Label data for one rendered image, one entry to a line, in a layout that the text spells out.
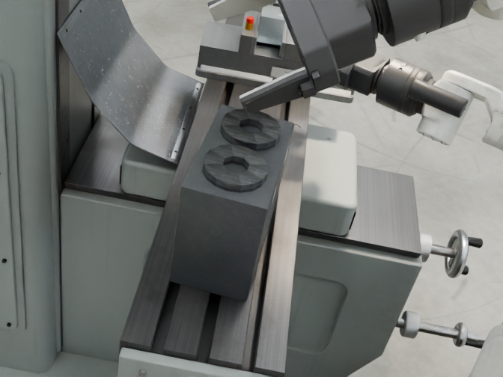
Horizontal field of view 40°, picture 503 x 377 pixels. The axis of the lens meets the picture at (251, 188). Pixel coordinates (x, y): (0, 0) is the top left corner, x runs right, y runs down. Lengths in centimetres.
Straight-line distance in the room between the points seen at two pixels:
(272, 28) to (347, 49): 91
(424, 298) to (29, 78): 168
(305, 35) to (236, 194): 38
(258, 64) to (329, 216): 36
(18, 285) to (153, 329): 73
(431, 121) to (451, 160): 204
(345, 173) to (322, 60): 95
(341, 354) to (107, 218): 66
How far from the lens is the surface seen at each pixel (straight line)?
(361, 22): 59
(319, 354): 176
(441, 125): 125
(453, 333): 170
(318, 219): 146
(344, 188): 147
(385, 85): 126
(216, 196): 92
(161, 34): 375
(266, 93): 59
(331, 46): 59
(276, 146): 102
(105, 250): 160
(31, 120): 138
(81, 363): 190
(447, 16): 62
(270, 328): 102
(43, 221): 154
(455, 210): 300
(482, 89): 126
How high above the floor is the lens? 174
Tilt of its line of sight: 39 degrees down
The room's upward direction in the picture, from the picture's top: 12 degrees clockwise
